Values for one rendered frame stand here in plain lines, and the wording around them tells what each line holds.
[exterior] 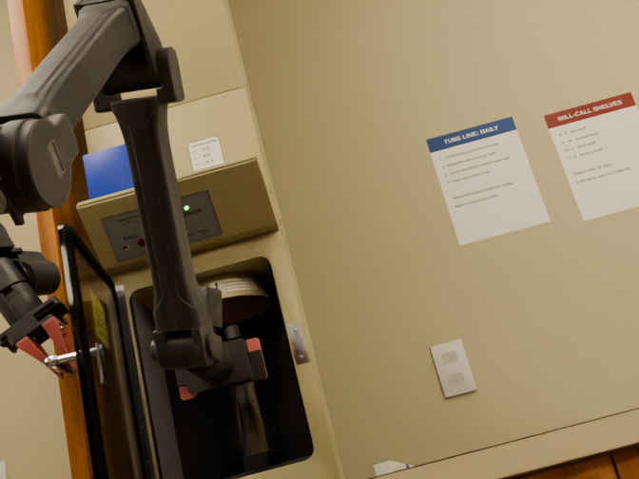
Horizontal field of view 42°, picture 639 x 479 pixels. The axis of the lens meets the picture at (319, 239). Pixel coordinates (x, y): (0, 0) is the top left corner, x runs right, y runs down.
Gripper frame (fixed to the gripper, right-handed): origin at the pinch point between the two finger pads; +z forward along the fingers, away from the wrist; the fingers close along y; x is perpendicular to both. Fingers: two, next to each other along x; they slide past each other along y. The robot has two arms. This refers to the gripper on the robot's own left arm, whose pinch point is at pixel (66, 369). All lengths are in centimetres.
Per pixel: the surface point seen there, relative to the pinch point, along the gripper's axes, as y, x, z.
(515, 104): -111, -56, -4
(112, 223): -18.4, -13.8, -20.4
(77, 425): 5.2, -13.5, 4.2
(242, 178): -40.1, -10.1, -11.7
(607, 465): -48, 13, 57
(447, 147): -91, -58, -6
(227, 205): -35.7, -13.3, -10.4
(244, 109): -51, -20, -26
